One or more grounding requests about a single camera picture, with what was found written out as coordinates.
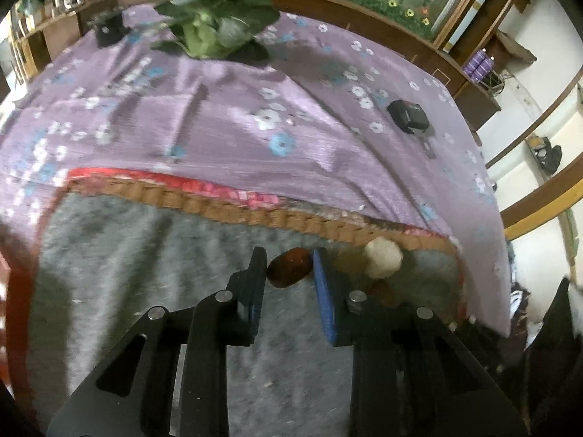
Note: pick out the black square device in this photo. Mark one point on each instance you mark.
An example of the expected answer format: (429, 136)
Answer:
(108, 29)

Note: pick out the purple floral tablecloth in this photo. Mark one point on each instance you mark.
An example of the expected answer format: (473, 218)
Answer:
(227, 118)

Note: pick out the grey mat with red border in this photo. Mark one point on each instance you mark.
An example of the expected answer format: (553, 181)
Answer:
(136, 259)

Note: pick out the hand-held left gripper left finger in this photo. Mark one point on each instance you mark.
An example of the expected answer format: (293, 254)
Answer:
(255, 291)

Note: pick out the green leafy vegetable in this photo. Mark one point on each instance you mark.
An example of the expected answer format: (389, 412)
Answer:
(214, 18)

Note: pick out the smooth red date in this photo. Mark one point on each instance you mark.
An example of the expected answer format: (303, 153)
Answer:
(289, 267)

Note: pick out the purple spray can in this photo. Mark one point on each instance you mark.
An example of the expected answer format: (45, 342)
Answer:
(487, 69)
(476, 64)

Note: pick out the cardboard box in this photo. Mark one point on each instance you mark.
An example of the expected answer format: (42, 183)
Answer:
(514, 48)

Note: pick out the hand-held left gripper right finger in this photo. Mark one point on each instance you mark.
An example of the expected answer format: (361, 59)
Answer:
(325, 296)

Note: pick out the black item on shelf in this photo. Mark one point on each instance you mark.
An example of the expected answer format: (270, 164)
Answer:
(544, 154)

